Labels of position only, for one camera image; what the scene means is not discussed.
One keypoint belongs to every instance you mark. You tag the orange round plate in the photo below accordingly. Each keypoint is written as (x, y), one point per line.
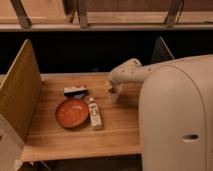
(71, 113)

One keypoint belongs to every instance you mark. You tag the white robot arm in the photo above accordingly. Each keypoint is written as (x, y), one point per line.
(175, 111)

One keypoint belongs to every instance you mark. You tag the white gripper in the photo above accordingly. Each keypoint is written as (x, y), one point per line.
(124, 73)

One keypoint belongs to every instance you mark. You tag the right divider panel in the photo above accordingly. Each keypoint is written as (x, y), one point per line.
(161, 52)

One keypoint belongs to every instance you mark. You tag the wooden shelf rail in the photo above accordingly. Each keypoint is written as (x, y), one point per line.
(105, 15)

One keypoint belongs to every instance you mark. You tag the black and white sponge block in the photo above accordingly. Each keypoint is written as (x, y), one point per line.
(77, 92)

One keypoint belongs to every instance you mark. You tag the left wooden divider panel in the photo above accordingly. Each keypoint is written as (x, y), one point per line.
(20, 90)

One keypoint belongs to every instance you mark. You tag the white plastic bottle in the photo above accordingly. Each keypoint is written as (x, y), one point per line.
(95, 116)

